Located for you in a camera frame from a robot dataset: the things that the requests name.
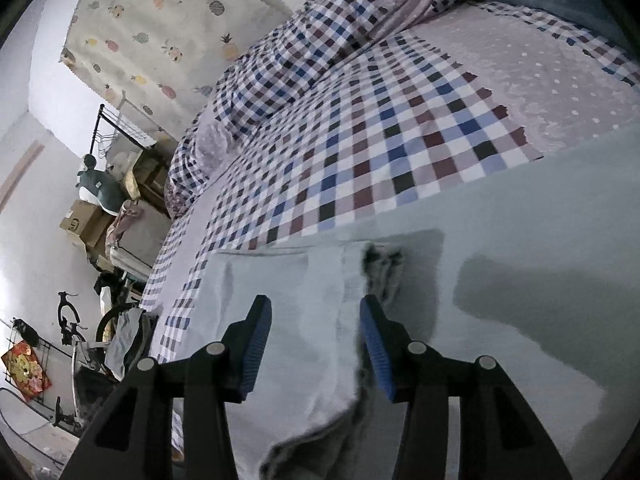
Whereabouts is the light grey garment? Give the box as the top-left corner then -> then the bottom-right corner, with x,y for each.
180,126 -> 639,479

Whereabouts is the black bicycle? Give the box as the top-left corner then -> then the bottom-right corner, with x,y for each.
52,290 -> 151,436

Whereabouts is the red festive poster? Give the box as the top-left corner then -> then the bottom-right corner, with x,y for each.
1,340 -> 52,402

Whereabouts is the brown cardboard box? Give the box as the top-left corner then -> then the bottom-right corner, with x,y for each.
58,200 -> 114,249

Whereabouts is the green plush toy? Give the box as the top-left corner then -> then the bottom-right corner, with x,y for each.
76,154 -> 127,217

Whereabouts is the black metal rack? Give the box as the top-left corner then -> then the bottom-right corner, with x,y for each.
89,104 -> 157,160

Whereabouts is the checkered plaid bed sheet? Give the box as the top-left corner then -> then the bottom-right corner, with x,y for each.
143,2 -> 639,362

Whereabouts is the pineapple print curtain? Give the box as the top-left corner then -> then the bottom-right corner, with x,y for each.
61,0 -> 290,138

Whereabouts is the checkered plaid rolled quilt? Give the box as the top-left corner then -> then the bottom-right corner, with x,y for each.
164,0 -> 460,219

